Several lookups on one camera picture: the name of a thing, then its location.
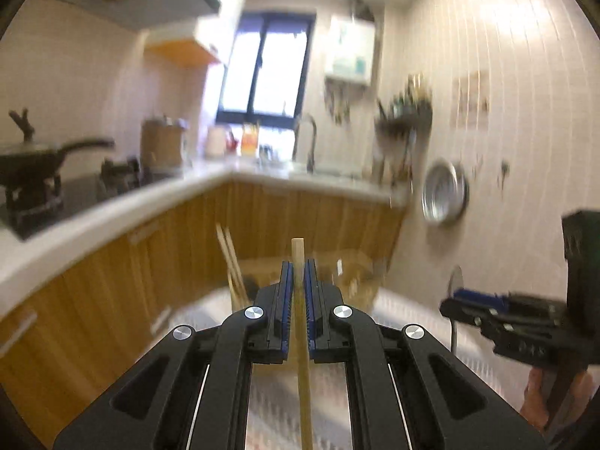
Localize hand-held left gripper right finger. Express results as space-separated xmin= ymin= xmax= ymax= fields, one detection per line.
xmin=304 ymin=258 xmax=547 ymax=450

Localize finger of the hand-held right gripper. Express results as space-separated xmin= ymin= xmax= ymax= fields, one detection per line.
xmin=451 ymin=288 xmax=568 ymax=320
xmin=439 ymin=298 xmax=588 ymax=369

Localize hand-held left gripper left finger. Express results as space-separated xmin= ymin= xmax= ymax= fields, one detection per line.
xmin=52 ymin=259 xmax=295 ymax=450

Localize clear grey plastic spoon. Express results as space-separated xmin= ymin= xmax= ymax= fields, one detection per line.
xmin=447 ymin=265 xmax=466 ymax=356

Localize beige plastic utensil basket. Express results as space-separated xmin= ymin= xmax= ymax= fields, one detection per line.
xmin=227 ymin=250 xmax=390 ymax=320

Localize person's right hand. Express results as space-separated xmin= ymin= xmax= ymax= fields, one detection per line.
xmin=521 ymin=368 xmax=596 ymax=437

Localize striped woven mat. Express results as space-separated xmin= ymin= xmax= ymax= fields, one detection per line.
xmin=141 ymin=286 xmax=512 ymax=450

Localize metal strainer pot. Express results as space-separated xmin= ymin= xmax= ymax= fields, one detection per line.
xmin=421 ymin=159 xmax=470 ymax=227

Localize metal kitchen faucet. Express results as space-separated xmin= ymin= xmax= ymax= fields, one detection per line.
xmin=292 ymin=114 xmax=320 ymax=175

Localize wooden kitchen cabinet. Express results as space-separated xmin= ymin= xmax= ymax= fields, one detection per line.
xmin=0 ymin=182 xmax=407 ymax=434

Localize orange bottle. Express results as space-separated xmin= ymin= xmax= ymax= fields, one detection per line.
xmin=239 ymin=123 xmax=260 ymax=157

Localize white countertop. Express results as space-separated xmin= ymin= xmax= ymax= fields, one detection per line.
xmin=0 ymin=154 xmax=410 ymax=310

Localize white jar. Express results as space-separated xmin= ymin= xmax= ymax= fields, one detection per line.
xmin=205 ymin=124 xmax=229 ymax=159

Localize tan cylindrical canister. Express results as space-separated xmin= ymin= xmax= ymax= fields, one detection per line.
xmin=141 ymin=117 xmax=189 ymax=170

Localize dark framed window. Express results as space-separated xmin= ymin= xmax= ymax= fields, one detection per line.
xmin=216 ymin=12 xmax=318 ymax=131

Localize white water heater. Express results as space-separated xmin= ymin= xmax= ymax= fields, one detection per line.
xmin=324 ymin=13 xmax=379 ymax=88

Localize black gas stove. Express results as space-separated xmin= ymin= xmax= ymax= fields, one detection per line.
xmin=0 ymin=158 xmax=142 ymax=241

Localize black frying pan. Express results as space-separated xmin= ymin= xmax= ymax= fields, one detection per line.
xmin=0 ymin=109 xmax=116 ymax=189

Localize wall utensil rack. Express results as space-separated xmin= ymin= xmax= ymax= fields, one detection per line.
xmin=374 ymin=72 xmax=435 ymax=194

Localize wall sticker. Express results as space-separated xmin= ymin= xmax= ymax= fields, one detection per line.
xmin=451 ymin=72 xmax=491 ymax=128

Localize white wall cabinet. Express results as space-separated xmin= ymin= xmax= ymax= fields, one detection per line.
xmin=144 ymin=0 xmax=248 ymax=67

